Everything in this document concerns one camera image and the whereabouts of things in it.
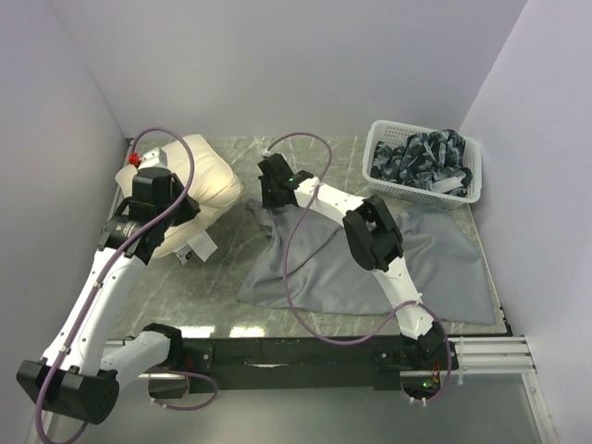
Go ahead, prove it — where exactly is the cream white pillow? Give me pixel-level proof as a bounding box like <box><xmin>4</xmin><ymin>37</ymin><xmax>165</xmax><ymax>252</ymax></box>
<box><xmin>115</xmin><ymin>134</ymin><xmax>243</xmax><ymax>265</ymax></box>

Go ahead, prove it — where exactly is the grey pillowcase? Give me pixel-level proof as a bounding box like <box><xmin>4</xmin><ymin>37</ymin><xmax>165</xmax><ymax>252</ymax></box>
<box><xmin>237</xmin><ymin>198</ymin><xmax>497</xmax><ymax>324</ymax></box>

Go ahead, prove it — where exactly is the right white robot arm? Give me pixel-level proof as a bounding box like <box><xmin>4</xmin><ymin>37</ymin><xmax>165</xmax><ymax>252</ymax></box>
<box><xmin>258</xmin><ymin>154</ymin><xmax>453</xmax><ymax>372</ymax></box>

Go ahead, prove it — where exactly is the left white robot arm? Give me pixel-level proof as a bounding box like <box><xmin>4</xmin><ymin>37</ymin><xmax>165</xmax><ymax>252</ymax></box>
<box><xmin>17</xmin><ymin>167</ymin><xmax>200</xmax><ymax>425</ymax></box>

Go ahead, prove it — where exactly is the white plastic basket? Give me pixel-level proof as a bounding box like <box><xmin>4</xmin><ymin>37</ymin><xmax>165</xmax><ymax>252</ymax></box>
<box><xmin>363</xmin><ymin>120</ymin><xmax>482</xmax><ymax>209</ymax></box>

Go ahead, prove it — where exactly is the dark patterned cloth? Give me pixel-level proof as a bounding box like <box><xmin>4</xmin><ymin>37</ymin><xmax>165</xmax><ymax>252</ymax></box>
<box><xmin>370</xmin><ymin>129</ymin><xmax>473</xmax><ymax>197</ymax></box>

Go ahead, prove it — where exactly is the black base bar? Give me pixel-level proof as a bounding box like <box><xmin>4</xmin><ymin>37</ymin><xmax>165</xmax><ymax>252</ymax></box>
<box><xmin>138</xmin><ymin>335</ymin><xmax>459</xmax><ymax>408</ymax></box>

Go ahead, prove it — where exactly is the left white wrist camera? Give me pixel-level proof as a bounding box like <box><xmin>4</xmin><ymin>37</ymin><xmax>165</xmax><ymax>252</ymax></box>
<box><xmin>129</xmin><ymin>147</ymin><xmax>167</xmax><ymax>174</ymax></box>

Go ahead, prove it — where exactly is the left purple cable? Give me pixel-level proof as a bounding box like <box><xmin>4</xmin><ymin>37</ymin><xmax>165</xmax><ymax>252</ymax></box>
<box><xmin>34</xmin><ymin>127</ymin><xmax>219</xmax><ymax>444</ymax></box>

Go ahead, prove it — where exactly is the purple cable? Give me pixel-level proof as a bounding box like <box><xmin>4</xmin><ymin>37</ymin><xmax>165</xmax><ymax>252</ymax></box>
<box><xmin>263</xmin><ymin>132</ymin><xmax>454</xmax><ymax>408</ymax></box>
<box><xmin>34</xmin><ymin>127</ymin><xmax>219</xmax><ymax>444</ymax></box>

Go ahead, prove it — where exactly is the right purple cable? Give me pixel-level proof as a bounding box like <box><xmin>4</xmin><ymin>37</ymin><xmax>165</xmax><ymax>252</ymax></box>
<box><xmin>263</xmin><ymin>132</ymin><xmax>454</xmax><ymax>408</ymax></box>

